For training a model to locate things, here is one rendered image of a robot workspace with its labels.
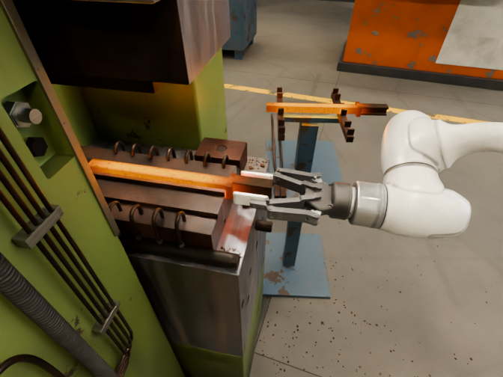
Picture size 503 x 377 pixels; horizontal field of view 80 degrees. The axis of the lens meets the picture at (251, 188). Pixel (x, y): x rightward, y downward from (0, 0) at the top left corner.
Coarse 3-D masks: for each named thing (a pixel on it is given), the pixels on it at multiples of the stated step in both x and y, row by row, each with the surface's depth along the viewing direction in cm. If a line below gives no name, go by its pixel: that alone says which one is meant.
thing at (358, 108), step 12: (276, 108) 101; (288, 108) 101; (300, 108) 101; (312, 108) 101; (324, 108) 101; (336, 108) 100; (348, 108) 100; (360, 108) 99; (372, 108) 100; (384, 108) 100
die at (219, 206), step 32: (128, 160) 71; (160, 160) 71; (192, 160) 71; (128, 192) 63; (160, 192) 63; (192, 192) 63; (224, 192) 62; (128, 224) 59; (160, 224) 58; (192, 224) 58; (224, 224) 66
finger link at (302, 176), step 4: (280, 168) 66; (284, 168) 66; (280, 172) 66; (284, 172) 66; (288, 172) 65; (292, 172) 65; (296, 172) 65; (300, 172) 65; (304, 172) 65; (288, 176) 66; (292, 176) 66; (296, 176) 65; (300, 176) 65; (304, 176) 65; (308, 176) 64; (312, 176) 64; (316, 176) 64; (320, 176) 64; (300, 180) 66; (308, 180) 65
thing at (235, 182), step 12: (96, 168) 67; (108, 168) 66; (120, 168) 66; (132, 168) 66; (144, 168) 66; (156, 168) 66; (168, 180) 65; (180, 180) 64; (192, 180) 63; (204, 180) 63; (216, 180) 63; (228, 180) 62; (240, 180) 62; (252, 180) 62; (264, 180) 62; (228, 192) 62; (252, 192) 63; (264, 192) 62
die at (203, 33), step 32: (32, 0) 33; (64, 0) 33; (160, 0) 31; (192, 0) 34; (224, 0) 45; (32, 32) 36; (64, 32) 35; (96, 32) 34; (128, 32) 34; (160, 32) 33; (192, 32) 35; (224, 32) 47; (64, 64) 38; (96, 64) 37; (128, 64) 36; (160, 64) 35; (192, 64) 37
